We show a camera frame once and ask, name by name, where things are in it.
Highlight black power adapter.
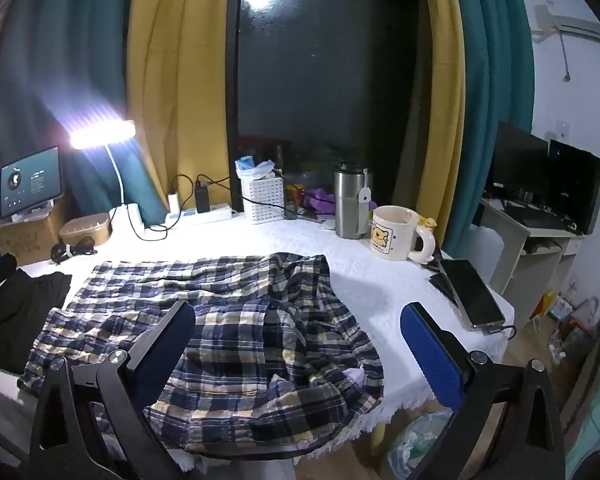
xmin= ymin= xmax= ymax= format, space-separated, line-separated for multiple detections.
xmin=195 ymin=178 xmax=212 ymax=213

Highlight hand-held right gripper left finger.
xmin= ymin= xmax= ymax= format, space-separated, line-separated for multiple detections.
xmin=29 ymin=301 xmax=197 ymax=480

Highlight blue face mask pack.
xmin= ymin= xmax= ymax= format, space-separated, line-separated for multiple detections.
xmin=235 ymin=156 xmax=276 ymax=179

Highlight coiled black cable bundle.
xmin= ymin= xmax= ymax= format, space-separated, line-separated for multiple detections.
xmin=50 ymin=236 xmax=98 ymax=264

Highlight white tablet stand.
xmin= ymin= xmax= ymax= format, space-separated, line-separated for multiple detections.
xmin=10 ymin=200 xmax=56 ymax=222

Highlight plaid pants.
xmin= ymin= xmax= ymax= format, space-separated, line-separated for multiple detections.
xmin=17 ymin=252 xmax=385 ymax=461

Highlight yellow curtain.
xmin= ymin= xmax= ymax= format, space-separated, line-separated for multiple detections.
xmin=390 ymin=0 xmax=467 ymax=256
xmin=126 ymin=0 xmax=243 ymax=211

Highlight tablet with dark screen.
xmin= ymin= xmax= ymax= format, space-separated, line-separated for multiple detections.
xmin=0 ymin=146 xmax=62 ymax=220

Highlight cardboard box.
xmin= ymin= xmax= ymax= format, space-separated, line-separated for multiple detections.
xmin=0 ymin=205 xmax=68 ymax=266

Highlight white desk lamp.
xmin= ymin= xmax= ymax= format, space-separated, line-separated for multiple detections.
xmin=69 ymin=119 xmax=146 ymax=239

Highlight purple item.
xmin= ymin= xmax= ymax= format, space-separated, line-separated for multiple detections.
xmin=302 ymin=187 xmax=337 ymax=213

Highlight black charger cable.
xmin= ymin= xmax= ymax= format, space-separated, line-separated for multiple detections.
xmin=130 ymin=174 xmax=197 ymax=235

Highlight steel tumbler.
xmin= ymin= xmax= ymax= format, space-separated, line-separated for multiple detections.
xmin=334 ymin=161 xmax=373 ymax=240

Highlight grey computer desk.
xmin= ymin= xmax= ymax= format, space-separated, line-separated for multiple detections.
xmin=472 ymin=197 xmax=588 ymax=311

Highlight black adapter cable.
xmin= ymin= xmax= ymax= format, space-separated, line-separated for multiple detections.
xmin=197 ymin=174 xmax=287 ymax=209

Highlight black cloth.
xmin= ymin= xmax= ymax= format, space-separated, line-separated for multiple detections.
xmin=0 ymin=252 xmax=73 ymax=375

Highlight black monitor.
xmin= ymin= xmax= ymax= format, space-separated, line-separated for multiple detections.
xmin=547 ymin=139 xmax=600 ymax=236
xmin=484 ymin=120 xmax=550 ymax=201

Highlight plastic bag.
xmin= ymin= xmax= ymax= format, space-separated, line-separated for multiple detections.
xmin=387 ymin=407 xmax=456 ymax=480

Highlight white power strip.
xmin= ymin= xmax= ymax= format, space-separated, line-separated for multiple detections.
xmin=165 ymin=203 xmax=232 ymax=226

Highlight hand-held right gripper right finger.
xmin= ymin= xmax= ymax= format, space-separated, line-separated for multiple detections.
xmin=400 ymin=302 xmax=566 ymax=480

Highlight brown lidded container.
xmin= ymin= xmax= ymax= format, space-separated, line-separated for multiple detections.
xmin=59 ymin=212 xmax=113 ymax=248

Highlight teal curtain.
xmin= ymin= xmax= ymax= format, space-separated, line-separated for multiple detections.
xmin=0 ymin=0 xmax=166 ymax=226
xmin=450 ymin=0 xmax=536 ymax=256

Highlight light green cloth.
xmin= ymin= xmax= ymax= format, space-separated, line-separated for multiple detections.
xmin=565 ymin=355 xmax=600 ymax=480

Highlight white textured tablecloth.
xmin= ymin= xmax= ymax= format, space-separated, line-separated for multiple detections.
xmin=0 ymin=212 xmax=516 ymax=466

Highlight white slatted basket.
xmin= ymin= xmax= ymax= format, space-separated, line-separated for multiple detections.
xmin=241 ymin=175 xmax=286 ymax=224

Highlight white air conditioner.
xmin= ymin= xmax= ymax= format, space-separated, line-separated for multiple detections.
xmin=530 ymin=2 xmax=600 ymax=41

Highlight large smartphone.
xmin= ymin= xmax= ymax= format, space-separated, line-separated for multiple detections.
xmin=439 ymin=258 xmax=507 ymax=331

